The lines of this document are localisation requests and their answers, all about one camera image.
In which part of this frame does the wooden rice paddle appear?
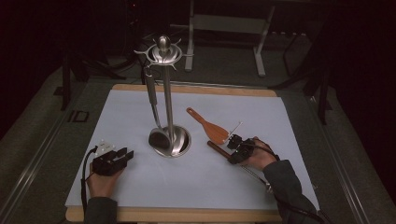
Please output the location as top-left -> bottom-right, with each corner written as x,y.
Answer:
186,106 -> 232,146

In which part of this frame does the white paper sheet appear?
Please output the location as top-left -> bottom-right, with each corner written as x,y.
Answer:
64,89 -> 321,211

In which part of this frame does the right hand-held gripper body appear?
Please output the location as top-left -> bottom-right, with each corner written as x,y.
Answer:
223,120 -> 257,161

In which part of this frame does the black tripod stand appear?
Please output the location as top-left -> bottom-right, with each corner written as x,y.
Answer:
122,0 -> 149,86
269,31 -> 333,126

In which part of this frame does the person's right hand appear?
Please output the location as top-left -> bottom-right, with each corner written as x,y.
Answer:
240,135 -> 278,172

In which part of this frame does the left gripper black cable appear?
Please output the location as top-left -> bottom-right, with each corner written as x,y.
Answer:
79,146 -> 99,217

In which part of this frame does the steel utensil stand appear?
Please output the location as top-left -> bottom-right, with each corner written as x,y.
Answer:
134,35 -> 194,159

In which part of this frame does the white metal frame stand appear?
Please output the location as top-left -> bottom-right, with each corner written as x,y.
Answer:
183,0 -> 276,78

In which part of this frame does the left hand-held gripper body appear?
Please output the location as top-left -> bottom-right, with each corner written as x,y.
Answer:
92,140 -> 126,177

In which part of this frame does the person's left hand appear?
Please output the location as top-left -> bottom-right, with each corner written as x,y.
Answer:
86,163 -> 125,199

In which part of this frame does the steel serving spoon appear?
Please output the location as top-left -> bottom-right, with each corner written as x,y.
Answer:
143,66 -> 172,151

